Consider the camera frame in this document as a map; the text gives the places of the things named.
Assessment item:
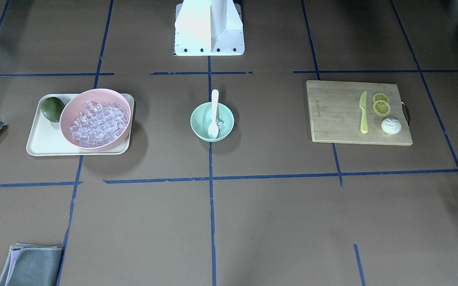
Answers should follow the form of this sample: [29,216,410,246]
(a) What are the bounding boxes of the white plastic spoon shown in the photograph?
[208,89,219,139]

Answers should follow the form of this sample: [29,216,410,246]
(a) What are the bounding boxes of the clear ice cube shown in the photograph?
[215,119,224,133]

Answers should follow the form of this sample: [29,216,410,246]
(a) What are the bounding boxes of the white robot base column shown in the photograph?
[173,0,245,56]

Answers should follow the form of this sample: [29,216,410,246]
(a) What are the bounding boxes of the mint green bowl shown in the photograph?
[190,102,235,142]

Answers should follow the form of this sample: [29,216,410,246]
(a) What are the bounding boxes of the pile of ice cubes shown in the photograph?
[69,101,130,148]

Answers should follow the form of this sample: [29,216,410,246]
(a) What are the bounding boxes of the pink bowl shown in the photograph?
[59,89,134,155]

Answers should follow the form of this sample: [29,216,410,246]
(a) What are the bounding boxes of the wooden cutting board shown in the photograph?
[307,80,413,145]

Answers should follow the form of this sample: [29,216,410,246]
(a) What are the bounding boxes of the yellow plastic knife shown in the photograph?
[359,91,368,134]

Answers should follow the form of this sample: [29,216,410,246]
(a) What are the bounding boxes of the lemon slice near bun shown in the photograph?
[373,100,391,116]

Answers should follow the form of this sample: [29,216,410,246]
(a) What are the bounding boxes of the lemon slice far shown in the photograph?
[373,92,389,102]

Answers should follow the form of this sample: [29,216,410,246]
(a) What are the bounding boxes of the white steamed bun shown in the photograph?
[380,118,402,135]

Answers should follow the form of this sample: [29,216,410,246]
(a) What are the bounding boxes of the green lime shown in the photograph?
[40,97,65,123]

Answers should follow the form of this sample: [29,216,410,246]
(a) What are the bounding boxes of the beige tray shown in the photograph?
[27,93,133,156]

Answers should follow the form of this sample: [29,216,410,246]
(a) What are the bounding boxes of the grey folded cloth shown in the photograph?
[0,243,62,286]

